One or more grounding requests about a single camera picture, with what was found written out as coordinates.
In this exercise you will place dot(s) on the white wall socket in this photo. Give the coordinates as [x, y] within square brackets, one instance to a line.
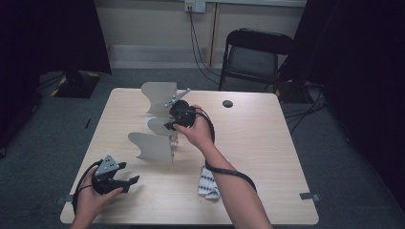
[195, 5]

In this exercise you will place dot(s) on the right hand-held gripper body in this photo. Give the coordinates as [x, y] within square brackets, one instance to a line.
[183, 114]

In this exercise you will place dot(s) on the black round table grommet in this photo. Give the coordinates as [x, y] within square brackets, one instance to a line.
[227, 103]

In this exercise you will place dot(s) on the person's right hand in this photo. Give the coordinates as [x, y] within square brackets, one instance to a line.
[199, 133]

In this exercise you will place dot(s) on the beige wall conduit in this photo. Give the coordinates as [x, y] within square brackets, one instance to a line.
[213, 35]

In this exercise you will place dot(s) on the black folding chair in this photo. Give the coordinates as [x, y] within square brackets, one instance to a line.
[251, 60]

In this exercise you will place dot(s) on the white expandable metal rack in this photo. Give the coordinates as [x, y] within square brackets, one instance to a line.
[153, 146]

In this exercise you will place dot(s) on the black stand base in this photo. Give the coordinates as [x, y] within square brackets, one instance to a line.
[76, 84]

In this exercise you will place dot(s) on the person's left hand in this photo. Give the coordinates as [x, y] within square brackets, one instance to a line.
[89, 203]

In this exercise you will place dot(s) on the grey tape strip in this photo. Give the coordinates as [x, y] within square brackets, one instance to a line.
[65, 199]
[309, 196]

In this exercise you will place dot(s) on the white cloth with grey diamonds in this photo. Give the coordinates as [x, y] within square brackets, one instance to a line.
[208, 184]

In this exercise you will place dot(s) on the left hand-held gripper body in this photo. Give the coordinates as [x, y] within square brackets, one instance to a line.
[106, 167]

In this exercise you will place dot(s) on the dark curtain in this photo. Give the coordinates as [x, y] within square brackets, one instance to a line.
[47, 38]
[356, 63]

